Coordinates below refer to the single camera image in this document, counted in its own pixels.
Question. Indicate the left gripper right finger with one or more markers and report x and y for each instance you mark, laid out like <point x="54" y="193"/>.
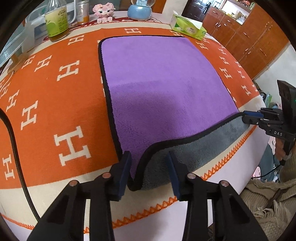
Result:
<point x="232" y="219"/>

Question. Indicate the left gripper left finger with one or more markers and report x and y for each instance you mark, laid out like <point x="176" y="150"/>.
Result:
<point x="64" y="219"/>

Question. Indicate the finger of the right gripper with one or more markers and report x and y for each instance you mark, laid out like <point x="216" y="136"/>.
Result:
<point x="256" y="114"/>
<point x="252" y="120"/>

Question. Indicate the purple and grey towel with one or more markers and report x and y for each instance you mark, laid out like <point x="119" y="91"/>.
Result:
<point x="163" y="95"/>

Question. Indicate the right hand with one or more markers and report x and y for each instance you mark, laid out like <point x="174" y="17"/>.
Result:
<point x="279" y="151"/>

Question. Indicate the green tissue box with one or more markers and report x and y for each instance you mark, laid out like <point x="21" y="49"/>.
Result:
<point x="187" y="26"/>

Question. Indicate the dark entrance door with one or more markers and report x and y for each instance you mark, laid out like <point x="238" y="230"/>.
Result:
<point x="198" y="9"/>

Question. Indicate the orange H-pattern blanket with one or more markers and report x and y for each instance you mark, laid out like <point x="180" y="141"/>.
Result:
<point x="57" y="108"/>

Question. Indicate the blue snow globe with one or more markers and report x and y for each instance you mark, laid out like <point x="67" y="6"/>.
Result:
<point x="140" y="10"/>

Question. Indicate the pink toy figure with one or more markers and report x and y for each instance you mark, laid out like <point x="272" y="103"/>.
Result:
<point x="104" y="12"/>

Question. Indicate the white appliance with paper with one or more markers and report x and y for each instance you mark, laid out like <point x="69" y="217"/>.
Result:
<point x="35" y="27"/>

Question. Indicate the small orange-label jar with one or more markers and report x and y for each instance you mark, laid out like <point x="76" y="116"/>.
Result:
<point x="82" y="15"/>

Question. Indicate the yellow liquid glass bottle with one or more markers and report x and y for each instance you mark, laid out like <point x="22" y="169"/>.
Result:
<point x="56" y="20"/>

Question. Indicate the wooden cabinet wall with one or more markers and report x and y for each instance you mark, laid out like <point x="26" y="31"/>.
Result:
<point x="254" y="44"/>

